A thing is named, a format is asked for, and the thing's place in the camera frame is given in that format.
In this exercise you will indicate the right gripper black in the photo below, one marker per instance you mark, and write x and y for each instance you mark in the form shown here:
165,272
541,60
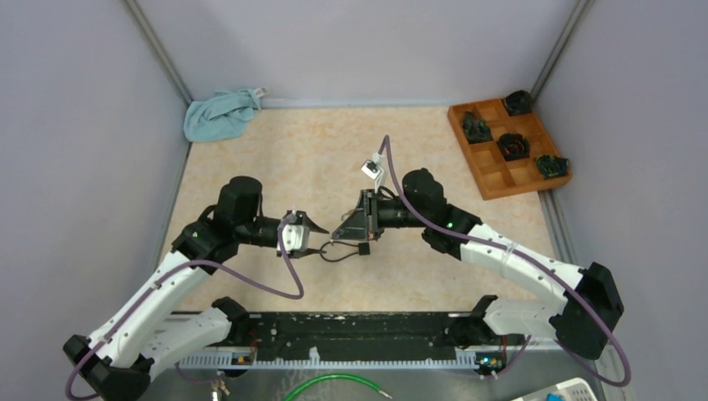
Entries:
355,226

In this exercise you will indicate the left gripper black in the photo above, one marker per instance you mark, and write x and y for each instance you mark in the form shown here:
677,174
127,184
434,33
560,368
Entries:
305,220

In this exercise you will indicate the black cable lock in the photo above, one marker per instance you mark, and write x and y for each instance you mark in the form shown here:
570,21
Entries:
361,249

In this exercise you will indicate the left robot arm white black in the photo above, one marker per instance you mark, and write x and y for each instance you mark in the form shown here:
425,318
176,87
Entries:
121,358

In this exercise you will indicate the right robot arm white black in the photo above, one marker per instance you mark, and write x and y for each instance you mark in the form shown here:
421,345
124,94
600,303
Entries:
577,307

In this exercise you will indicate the light blue cloth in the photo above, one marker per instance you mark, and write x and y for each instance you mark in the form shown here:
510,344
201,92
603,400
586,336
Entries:
224,116

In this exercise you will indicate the dark rosette upper left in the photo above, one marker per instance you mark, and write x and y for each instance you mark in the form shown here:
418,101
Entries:
475,129

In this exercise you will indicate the wooden compartment tray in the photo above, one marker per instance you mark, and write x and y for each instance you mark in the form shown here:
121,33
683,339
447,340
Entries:
495,176

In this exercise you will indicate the dark rosette centre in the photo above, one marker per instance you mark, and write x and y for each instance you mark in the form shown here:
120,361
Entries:
513,147

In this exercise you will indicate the dark rosette right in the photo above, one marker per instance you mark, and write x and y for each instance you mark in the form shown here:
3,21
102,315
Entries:
551,166

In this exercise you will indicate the dark rosette top corner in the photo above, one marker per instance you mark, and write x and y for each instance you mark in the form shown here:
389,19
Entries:
518,103

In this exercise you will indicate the white basket corner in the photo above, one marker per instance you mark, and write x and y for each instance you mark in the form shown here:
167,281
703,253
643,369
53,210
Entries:
574,389

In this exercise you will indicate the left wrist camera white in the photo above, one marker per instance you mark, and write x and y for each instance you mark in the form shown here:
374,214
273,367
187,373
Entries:
295,234

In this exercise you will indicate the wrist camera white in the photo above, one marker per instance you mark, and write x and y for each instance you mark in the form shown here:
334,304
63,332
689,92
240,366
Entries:
295,234
375,169

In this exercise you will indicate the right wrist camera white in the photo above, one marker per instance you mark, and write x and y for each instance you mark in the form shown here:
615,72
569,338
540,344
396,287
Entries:
375,169

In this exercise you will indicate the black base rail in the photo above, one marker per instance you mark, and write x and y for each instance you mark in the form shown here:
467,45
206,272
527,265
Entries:
364,336

